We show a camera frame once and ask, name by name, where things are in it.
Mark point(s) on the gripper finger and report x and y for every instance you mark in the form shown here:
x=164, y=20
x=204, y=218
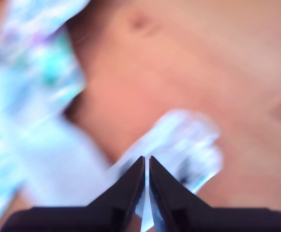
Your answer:
x=169, y=191
x=128, y=188

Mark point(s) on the light blue toucan sock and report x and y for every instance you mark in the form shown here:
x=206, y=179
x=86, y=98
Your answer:
x=191, y=145

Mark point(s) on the plain light blue sock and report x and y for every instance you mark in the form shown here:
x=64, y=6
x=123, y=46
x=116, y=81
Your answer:
x=58, y=157

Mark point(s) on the tie-dye sock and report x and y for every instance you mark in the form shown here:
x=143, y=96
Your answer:
x=34, y=48

